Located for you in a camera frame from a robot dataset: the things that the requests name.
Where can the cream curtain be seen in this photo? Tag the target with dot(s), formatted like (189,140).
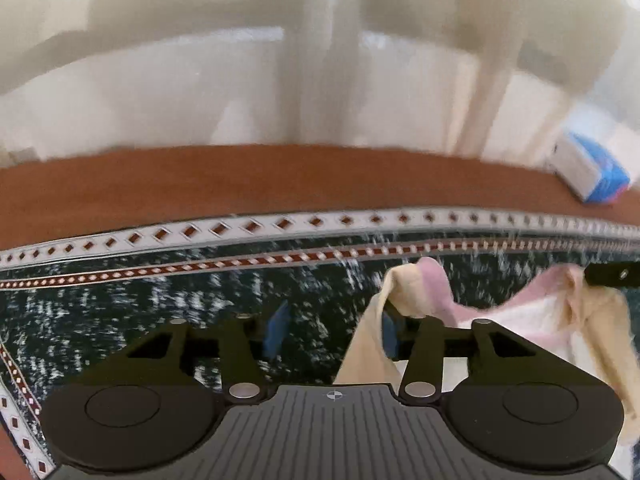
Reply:
(320,60)

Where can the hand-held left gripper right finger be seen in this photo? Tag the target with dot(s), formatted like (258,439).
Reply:
(392,334)

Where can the brown bed sheet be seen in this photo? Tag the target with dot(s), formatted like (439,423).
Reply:
(300,180)

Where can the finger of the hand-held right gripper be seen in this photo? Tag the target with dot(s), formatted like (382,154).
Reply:
(615,274)

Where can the dark patterned blanket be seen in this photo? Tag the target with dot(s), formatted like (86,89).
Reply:
(150,305)

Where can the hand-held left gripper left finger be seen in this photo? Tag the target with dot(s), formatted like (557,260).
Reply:
(277,331)

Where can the white and beige garment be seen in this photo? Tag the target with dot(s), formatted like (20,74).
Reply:
(600,320)

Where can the blue and white box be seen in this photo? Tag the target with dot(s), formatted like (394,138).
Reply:
(582,170)

